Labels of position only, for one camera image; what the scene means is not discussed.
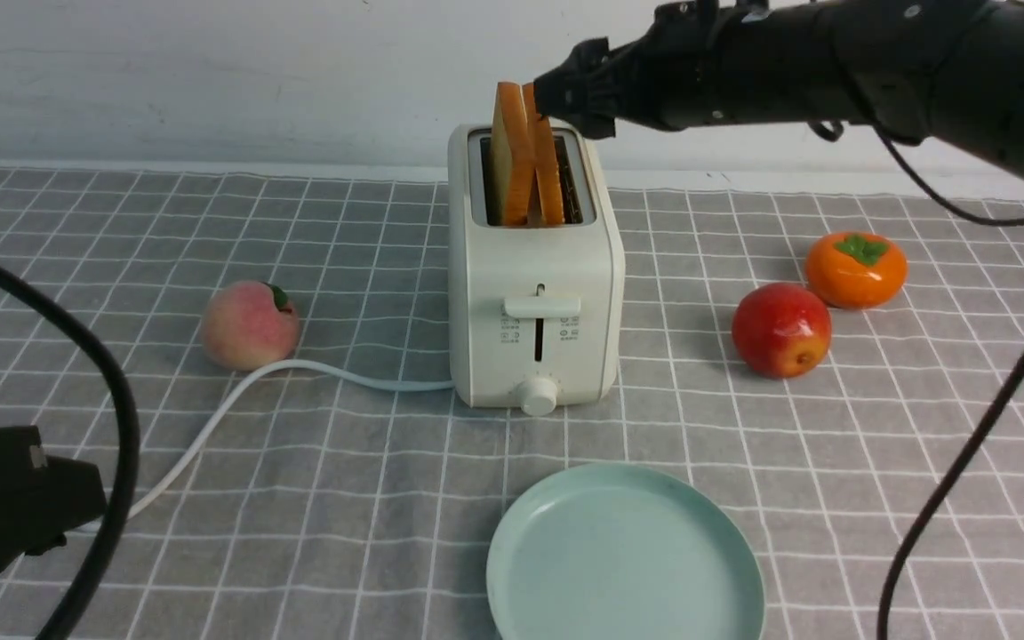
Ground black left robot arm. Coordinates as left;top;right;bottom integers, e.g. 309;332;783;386
0;425;106;574

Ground white power cord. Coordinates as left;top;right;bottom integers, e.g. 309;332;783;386
76;359;455;534

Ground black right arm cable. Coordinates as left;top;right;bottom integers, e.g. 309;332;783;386
810;116;1024;640

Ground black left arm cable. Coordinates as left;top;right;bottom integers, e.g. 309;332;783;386
0;238;141;640

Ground red apple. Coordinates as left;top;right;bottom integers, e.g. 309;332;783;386
731;281;831;380

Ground toast slice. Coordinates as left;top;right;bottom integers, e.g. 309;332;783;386
523;84;565;228
487;82;535;227

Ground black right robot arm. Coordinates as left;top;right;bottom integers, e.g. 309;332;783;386
535;1;1024;179

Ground light green round plate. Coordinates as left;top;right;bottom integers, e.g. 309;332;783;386
486;463;765;639

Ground white two-slot toaster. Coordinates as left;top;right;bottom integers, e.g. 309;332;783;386
447;123;626;416

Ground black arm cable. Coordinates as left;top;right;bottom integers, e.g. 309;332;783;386
810;116;1024;640
0;238;141;640

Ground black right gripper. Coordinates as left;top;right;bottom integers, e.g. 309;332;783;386
534;1;842;140

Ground orange persimmon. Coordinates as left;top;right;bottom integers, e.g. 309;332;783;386
804;231;909;309

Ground grey checked tablecloth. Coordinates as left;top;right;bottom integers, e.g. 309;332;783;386
0;169;1024;639

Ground pink peach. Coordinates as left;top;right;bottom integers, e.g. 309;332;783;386
199;280;300;372

